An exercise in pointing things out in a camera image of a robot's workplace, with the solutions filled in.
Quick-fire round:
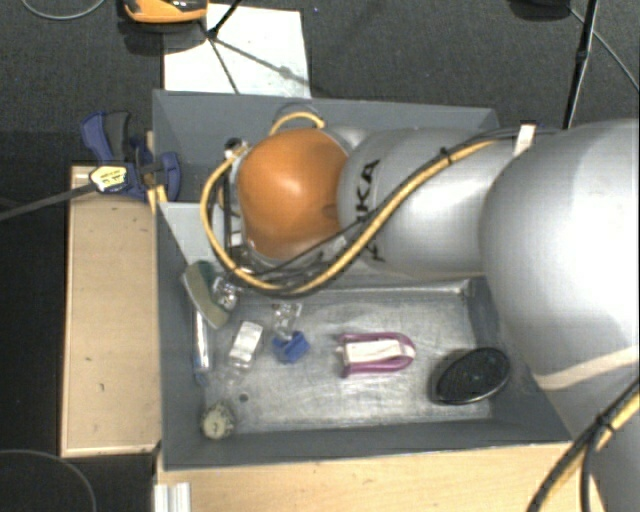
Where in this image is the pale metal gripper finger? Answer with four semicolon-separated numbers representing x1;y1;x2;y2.
211;276;242;313
271;301;304;342

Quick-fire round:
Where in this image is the silver and green flat tool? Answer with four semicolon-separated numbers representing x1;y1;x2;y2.
180;259;232;330

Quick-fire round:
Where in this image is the blue plastic clip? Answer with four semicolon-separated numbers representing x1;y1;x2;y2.
271;330;311;365

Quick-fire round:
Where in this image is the silver and blue tube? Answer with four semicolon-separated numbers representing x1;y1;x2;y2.
191;308;213;387

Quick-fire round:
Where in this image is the grey metal bin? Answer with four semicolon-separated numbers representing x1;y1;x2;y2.
150;88;574;472

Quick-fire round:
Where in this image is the pale wood flat board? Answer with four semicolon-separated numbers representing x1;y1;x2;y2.
59;164;162;459

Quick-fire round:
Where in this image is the small cream round clock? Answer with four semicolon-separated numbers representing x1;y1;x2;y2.
199;401;236;442

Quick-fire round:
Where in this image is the black round disc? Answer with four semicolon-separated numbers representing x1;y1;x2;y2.
428;346;512;406

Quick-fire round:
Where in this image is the purple and white strap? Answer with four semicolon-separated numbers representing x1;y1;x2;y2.
333;331;417;378

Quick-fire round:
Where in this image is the black cylinder on white bracket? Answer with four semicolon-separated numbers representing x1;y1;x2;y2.
223;136;250;164

